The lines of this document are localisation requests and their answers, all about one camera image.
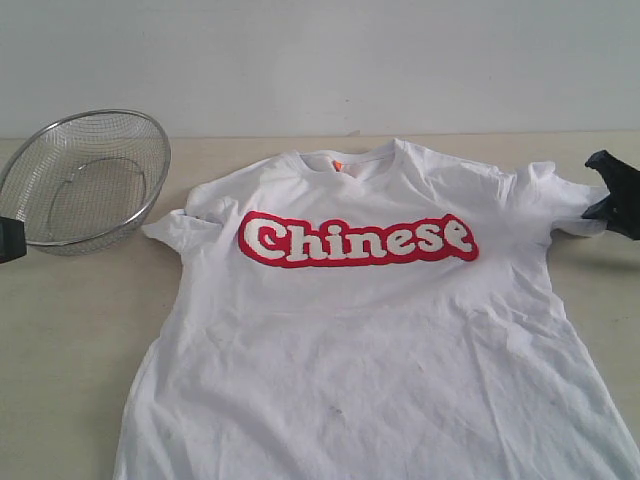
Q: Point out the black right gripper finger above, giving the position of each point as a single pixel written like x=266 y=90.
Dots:
x=620 y=216
x=618 y=176

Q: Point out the white t-shirt red lettering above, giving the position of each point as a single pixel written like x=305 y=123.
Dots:
x=385 y=315

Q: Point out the metal wire mesh basket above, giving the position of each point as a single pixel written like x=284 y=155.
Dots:
x=87 y=181

